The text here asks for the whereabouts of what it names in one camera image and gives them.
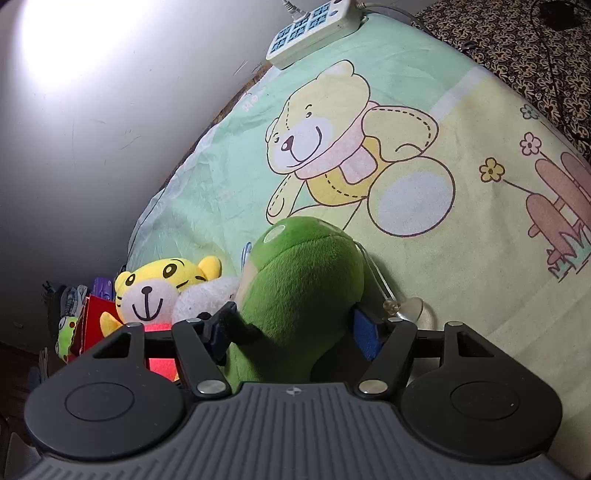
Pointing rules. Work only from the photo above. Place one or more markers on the white rabbit plush plaid ears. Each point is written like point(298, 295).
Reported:
point(203, 297)

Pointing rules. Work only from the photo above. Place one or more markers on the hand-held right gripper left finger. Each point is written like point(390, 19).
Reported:
point(219, 334)

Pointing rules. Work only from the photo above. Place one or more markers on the white power strip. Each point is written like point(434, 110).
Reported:
point(309, 32)

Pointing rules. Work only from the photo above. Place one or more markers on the pile of clothes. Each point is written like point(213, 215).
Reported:
point(69, 297)

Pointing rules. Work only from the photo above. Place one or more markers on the purple tissue pack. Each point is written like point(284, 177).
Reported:
point(104, 288)

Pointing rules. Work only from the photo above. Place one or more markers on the green plush toy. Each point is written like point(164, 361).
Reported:
point(300, 286)

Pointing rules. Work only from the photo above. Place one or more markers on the green frog plush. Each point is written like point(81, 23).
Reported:
point(68, 337)

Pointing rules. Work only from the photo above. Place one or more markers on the dark floral cloth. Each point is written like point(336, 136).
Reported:
point(498, 50)

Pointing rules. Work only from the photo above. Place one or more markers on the yellow tiger plush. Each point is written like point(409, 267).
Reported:
point(147, 281)

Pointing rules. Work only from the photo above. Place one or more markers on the bear printed blanket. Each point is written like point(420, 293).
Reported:
point(415, 221)

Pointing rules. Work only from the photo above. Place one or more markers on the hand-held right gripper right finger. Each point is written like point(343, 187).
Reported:
point(367, 334)

